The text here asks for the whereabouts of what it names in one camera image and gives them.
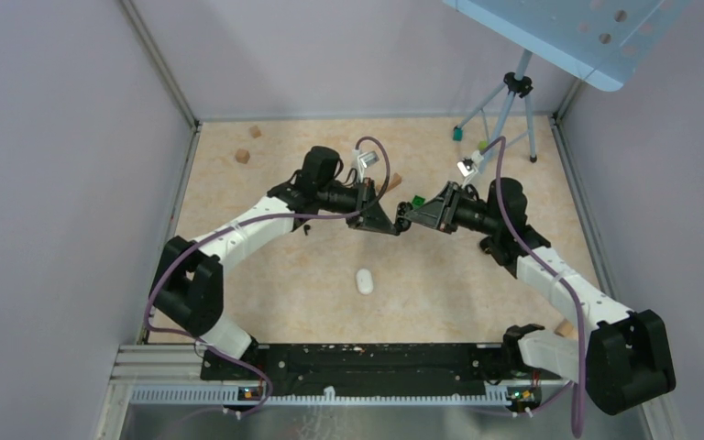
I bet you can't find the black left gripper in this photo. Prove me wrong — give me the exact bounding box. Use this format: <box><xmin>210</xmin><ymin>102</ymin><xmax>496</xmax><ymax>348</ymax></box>
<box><xmin>317</xmin><ymin>177</ymin><xmax>396</xmax><ymax>235</ymax></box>

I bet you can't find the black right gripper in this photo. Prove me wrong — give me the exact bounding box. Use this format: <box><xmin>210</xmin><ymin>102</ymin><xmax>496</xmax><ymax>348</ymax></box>
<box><xmin>405</xmin><ymin>181</ymin><xmax>501</xmax><ymax>237</ymax></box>

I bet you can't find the white earbud charging case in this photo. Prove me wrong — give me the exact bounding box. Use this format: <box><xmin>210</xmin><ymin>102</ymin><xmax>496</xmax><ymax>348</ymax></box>
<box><xmin>355</xmin><ymin>269</ymin><xmax>374</xmax><ymax>295</ymax></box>

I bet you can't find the black earbud charging case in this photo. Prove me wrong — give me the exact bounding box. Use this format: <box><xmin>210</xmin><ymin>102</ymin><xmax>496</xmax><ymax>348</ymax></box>
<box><xmin>393</xmin><ymin>202</ymin><xmax>413</xmax><ymax>233</ymax></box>

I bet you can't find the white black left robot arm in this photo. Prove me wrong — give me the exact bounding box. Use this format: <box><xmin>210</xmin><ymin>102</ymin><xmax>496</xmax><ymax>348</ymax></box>
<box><xmin>148</xmin><ymin>139</ymin><xmax>400</xmax><ymax>379</ymax></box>

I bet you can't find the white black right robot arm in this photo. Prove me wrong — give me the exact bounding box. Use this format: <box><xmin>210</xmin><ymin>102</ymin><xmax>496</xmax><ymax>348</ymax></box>
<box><xmin>396</xmin><ymin>177</ymin><xmax>677</xmax><ymax>415</ymax></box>

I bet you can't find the brown wooden arch block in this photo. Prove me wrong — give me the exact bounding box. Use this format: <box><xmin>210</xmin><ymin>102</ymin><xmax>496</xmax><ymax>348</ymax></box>
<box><xmin>388</xmin><ymin>173</ymin><xmax>402</xmax><ymax>191</ymax></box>

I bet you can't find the grey tripod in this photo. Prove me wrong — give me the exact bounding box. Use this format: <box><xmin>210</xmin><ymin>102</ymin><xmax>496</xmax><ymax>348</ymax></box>
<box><xmin>453</xmin><ymin>49</ymin><xmax>538</xmax><ymax>188</ymax></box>

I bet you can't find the small tan wooden cube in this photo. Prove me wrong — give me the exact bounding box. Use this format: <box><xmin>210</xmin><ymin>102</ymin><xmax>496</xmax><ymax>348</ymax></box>
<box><xmin>249</xmin><ymin>126</ymin><xmax>262</xmax><ymax>138</ymax></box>

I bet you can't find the tan block near base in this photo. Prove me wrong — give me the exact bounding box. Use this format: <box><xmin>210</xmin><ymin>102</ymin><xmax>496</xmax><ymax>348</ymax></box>
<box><xmin>554</xmin><ymin>320</ymin><xmax>578</xmax><ymax>339</ymax></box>

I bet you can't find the light blue perforated panel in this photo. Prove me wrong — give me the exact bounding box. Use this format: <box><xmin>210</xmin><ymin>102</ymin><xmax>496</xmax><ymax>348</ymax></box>
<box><xmin>445</xmin><ymin>0</ymin><xmax>689</xmax><ymax>92</ymax></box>

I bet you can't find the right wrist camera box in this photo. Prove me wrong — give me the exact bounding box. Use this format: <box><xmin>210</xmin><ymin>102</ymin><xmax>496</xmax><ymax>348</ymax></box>
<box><xmin>456</xmin><ymin>157</ymin><xmax>485</xmax><ymax>179</ymax></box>

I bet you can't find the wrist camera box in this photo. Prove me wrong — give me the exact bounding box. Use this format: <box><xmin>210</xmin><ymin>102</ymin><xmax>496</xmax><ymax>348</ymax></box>
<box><xmin>354</xmin><ymin>151</ymin><xmax>380</xmax><ymax>180</ymax></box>
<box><xmin>456</xmin><ymin>157</ymin><xmax>485</xmax><ymax>179</ymax></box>

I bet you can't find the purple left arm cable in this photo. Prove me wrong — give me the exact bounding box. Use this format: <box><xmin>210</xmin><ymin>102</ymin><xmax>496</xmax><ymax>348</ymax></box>
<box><xmin>145</xmin><ymin>136</ymin><xmax>391</xmax><ymax>419</ymax></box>

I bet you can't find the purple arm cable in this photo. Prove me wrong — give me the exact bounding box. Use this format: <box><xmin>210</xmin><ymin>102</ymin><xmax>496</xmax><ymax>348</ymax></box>
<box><xmin>479</xmin><ymin>136</ymin><xmax>587</xmax><ymax>440</ymax></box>
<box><xmin>145</xmin><ymin>136</ymin><xmax>391</xmax><ymax>419</ymax></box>

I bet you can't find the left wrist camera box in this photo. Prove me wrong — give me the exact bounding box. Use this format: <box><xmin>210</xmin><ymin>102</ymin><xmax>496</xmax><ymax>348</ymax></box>
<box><xmin>354</xmin><ymin>151</ymin><xmax>380</xmax><ymax>180</ymax></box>

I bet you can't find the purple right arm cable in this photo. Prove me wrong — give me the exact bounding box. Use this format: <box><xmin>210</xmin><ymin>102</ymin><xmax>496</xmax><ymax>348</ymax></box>
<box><xmin>479</xmin><ymin>136</ymin><xmax>587</xmax><ymax>440</ymax></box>

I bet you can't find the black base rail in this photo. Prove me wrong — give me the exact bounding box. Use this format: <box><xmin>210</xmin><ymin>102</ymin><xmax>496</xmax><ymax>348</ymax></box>
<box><xmin>200</xmin><ymin>343</ymin><xmax>555</xmax><ymax>397</ymax></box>

